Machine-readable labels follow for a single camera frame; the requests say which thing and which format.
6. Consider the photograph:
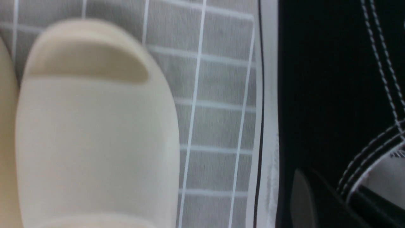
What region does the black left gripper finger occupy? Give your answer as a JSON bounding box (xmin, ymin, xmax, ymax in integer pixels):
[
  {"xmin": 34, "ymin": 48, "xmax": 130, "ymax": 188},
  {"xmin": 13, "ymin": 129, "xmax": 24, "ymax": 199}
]
[{"xmin": 290, "ymin": 169, "xmax": 370, "ymax": 228}]

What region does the black canvas sneaker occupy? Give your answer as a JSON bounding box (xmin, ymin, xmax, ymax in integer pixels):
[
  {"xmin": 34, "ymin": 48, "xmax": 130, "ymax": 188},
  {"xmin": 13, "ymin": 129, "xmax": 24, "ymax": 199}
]
[{"xmin": 245, "ymin": 0, "xmax": 404, "ymax": 228}]

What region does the grey checked tablecloth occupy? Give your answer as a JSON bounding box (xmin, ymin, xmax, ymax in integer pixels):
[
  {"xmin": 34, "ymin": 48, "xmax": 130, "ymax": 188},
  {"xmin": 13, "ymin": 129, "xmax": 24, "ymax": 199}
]
[{"xmin": 0, "ymin": 0, "xmax": 257, "ymax": 228}]

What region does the cream slipper inner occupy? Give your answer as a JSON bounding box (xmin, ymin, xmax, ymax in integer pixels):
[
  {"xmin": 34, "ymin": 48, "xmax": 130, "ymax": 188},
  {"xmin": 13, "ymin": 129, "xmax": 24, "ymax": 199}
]
[{"xmin": 16, "ymin": 19, "xmax": 180, "ymax": 228}]

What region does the cream slipper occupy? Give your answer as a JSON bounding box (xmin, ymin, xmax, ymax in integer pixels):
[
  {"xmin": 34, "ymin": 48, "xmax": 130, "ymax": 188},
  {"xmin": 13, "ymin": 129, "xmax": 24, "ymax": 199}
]
[
  {"xmin": 16, "ymin": 19, "xmax": 180, "ymax": 228},
  {"xmin": 0, "ymin": 40, "xmax": 23, "ymax": 228}
]

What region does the cream slipper far left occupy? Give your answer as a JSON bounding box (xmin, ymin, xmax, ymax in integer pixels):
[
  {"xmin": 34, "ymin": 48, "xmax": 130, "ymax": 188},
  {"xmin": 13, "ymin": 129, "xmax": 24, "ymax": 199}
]
[{"xmin": 0, "ymin": 40, "xmax": 23, "ymax": 228}]

